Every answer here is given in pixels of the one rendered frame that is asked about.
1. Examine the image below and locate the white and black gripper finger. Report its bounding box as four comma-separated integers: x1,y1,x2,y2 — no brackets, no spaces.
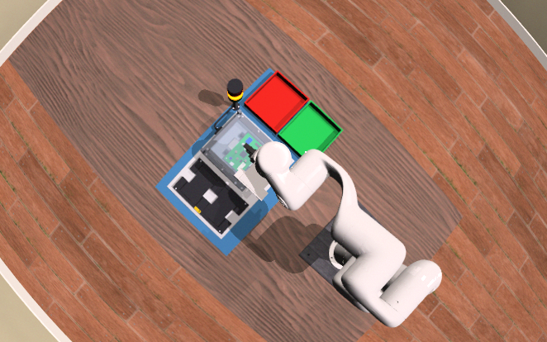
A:
243,143,256,158

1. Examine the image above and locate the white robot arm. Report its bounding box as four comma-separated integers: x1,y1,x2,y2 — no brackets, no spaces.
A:
234,141,442,328

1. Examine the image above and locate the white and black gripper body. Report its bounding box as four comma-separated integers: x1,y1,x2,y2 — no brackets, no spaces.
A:
250,146,261,163

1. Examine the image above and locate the green square bin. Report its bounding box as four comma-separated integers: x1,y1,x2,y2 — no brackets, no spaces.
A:
277,100,343,157

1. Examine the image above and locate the red bin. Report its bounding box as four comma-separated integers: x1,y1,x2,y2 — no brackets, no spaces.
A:
244,71,310,135

